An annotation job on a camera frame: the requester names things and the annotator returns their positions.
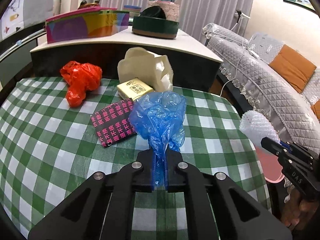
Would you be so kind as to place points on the yellow tissue pack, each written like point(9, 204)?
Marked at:
point(133, 88)

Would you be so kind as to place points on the blue plastic bag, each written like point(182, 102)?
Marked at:
point(160, 120)

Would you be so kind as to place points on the pink lace basket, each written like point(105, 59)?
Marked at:
point(171, 11)

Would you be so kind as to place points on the green checked tablecloth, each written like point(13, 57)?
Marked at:
point(50, 142)

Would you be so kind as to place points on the orange cushion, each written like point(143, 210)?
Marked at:
point(316, 112)
point(292, 67)

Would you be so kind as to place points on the person's right hand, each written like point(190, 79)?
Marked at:
point(297, 211)

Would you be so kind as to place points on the white phone stand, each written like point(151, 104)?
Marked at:
point(240, 15)

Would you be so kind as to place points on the white low cabinet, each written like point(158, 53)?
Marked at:
point(100, 43)

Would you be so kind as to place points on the red plastic bag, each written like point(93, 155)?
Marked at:
point(82, 77)

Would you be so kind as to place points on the colourful gift box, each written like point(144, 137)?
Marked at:
point(82, 26)

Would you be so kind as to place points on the white bubble wrap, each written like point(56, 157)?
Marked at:
point(257, 126)

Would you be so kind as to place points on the brown bear toy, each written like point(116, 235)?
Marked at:
point(87, 4)

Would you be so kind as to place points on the pink plastic basin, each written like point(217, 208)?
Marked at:
point(267, 165)

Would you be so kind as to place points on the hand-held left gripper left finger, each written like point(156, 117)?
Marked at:
point(145, 166)

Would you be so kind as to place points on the dark green round tin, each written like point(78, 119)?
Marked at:
point(155, 28)

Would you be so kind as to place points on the grey printed cover cloth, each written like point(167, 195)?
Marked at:
point(27, 7)

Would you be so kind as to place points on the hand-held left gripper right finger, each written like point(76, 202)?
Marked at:
point(175, 166)

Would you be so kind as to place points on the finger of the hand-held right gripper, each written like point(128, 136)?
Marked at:
point(301, 151)
point(272, 148)

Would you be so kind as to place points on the black hat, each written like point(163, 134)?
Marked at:
point(152, 12)

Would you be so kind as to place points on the black packet pink print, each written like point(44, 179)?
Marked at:
point(112, 122)

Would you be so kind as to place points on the grey quilted sofa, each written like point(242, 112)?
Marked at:
point(262, 85)

